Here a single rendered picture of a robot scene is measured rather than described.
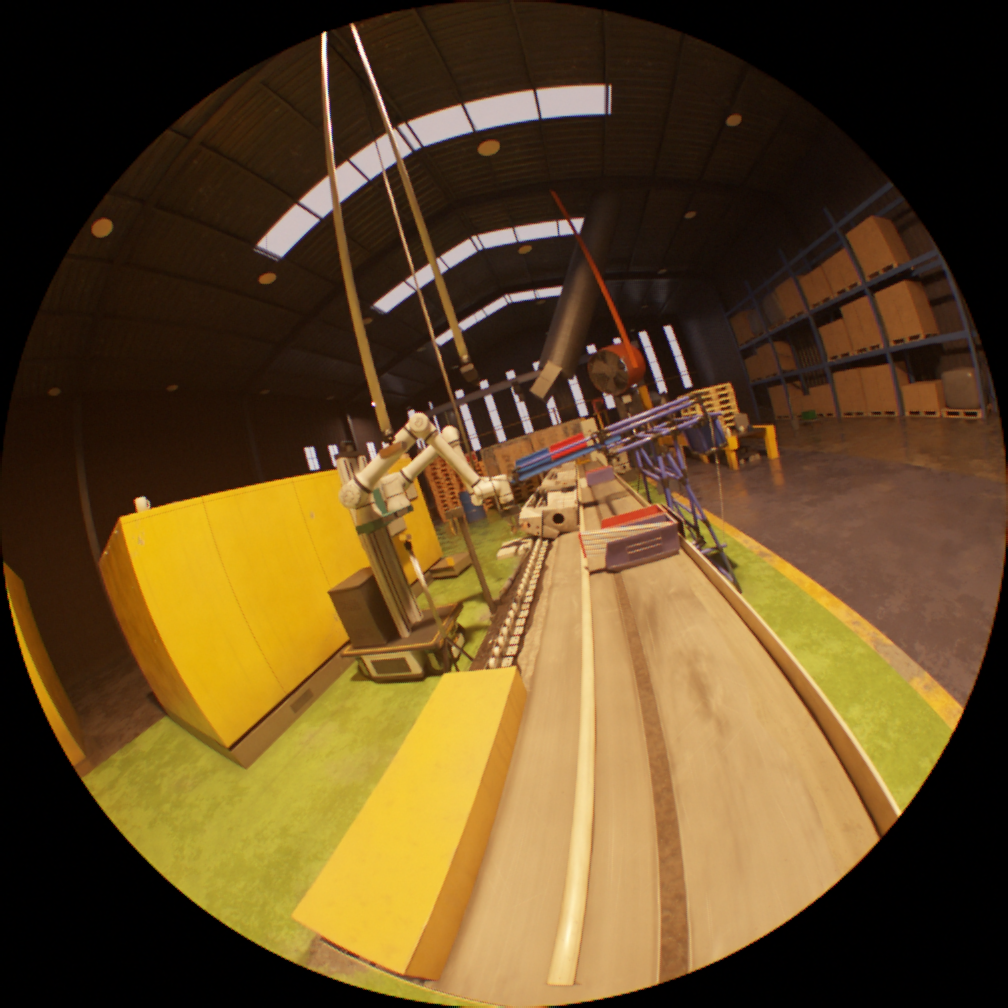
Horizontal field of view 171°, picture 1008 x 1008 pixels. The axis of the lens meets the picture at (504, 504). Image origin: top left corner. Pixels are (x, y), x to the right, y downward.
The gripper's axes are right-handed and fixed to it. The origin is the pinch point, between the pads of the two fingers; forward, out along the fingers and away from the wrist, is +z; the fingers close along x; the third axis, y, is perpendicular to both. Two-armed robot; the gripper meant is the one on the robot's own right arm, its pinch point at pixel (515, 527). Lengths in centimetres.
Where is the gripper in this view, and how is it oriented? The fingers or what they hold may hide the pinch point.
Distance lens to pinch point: 211.6
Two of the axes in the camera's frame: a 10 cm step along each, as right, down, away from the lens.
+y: -2.1, 1.9, -9.6
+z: 3.0, 9.5, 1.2
